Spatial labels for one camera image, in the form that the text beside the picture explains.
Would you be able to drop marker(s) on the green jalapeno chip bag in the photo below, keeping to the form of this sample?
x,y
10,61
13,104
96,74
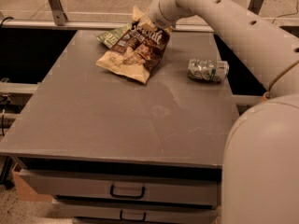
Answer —
x,y
110,38

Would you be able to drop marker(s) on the metal railing bracket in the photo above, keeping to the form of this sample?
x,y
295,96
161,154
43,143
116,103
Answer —
x,y
255,6
58,14

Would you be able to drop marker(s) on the grey drawer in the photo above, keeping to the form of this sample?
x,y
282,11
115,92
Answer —
x,y
86,185
155,214

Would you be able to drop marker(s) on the left metal railing bracket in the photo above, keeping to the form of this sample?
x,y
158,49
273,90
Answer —
x,y
58,14

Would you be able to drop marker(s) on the brown sea salt chip bag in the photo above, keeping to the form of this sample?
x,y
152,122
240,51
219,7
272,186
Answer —
x,y
137,52

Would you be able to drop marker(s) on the upper grey drawer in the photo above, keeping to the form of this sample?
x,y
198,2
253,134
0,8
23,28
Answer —
x,y
86,185

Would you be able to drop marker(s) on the right metal railing bracket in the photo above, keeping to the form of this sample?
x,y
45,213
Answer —
x,y
255,6

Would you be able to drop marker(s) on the black upper drawer handle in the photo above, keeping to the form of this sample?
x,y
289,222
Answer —
x,y
127,192

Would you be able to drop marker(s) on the lower grey drawer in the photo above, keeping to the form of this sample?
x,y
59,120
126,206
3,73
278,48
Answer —
x,y
155,214

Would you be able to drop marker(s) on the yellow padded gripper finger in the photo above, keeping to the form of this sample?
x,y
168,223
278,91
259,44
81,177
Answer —
x,y
146,24

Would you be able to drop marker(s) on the black drawer handle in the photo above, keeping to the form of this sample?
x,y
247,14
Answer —
x,y
127,192
133,216

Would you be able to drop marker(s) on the crushed white green can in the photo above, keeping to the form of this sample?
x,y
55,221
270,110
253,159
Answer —
x,y
208,70

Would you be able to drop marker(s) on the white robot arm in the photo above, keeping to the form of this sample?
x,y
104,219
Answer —
x,y
260,172

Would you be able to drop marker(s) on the cardboard box under table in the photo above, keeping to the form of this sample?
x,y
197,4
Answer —
x,y
24,191

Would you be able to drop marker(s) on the black lower drawer handle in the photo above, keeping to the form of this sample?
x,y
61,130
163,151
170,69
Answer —
x,y
133,216

